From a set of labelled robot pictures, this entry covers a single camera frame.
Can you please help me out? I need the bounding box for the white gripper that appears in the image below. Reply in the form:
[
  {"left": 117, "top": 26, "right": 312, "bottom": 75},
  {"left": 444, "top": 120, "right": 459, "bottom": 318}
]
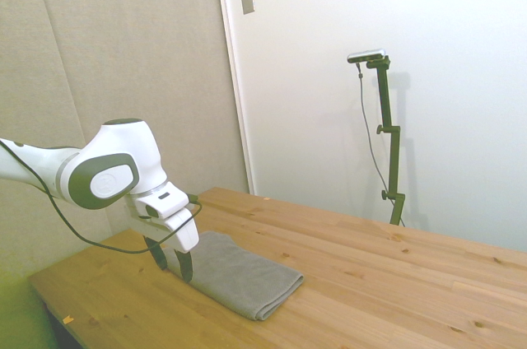
[{"left": 124, "top": 195, "right": 201, "bottom": 284}]

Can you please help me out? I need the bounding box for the grey towel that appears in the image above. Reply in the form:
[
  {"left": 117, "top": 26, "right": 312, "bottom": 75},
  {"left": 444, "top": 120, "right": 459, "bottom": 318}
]
[{"left": 162, "top": 230, "right": 306, "bottom": 322}]

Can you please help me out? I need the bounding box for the white door frame trim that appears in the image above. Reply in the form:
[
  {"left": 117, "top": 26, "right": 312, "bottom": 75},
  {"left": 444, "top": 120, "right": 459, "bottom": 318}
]
[{"left": 212, "top": 0, "right": 257, "bottom": 196}]

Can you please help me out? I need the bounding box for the dark articulated camera stand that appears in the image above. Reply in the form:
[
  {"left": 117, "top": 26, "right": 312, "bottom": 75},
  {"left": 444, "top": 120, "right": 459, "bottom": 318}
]
[{"left": 365, "top": 56, "right": 407, "bottom": 226}]

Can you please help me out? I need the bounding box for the silver camera on stand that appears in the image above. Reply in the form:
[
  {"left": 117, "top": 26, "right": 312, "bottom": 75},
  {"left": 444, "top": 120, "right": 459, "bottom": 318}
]
[{"left": 346, "top": 47, "right": 389, "bottom": 65}]

